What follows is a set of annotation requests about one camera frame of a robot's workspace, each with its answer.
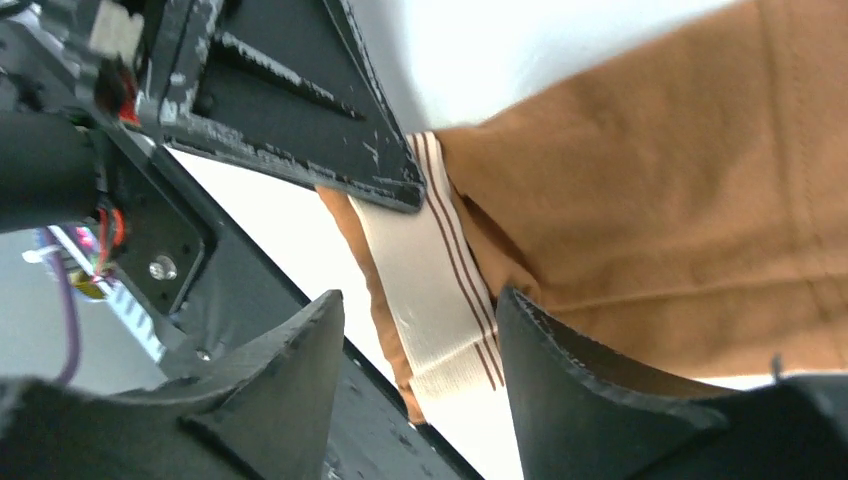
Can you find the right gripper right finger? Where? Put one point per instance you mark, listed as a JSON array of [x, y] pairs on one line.
[[582, 410]]

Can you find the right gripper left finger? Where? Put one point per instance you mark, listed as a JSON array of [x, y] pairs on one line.
[[261, 412]]

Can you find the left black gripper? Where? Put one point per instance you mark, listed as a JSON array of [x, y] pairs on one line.
[[110, 60]]

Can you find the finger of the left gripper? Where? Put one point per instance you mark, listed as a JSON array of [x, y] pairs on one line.
[[282, 88]]

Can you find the brown underwear beige waistband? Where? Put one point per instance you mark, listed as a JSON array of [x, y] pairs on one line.
[[684, 203]]

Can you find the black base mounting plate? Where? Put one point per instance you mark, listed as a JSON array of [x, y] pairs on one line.
[[236, 293]]

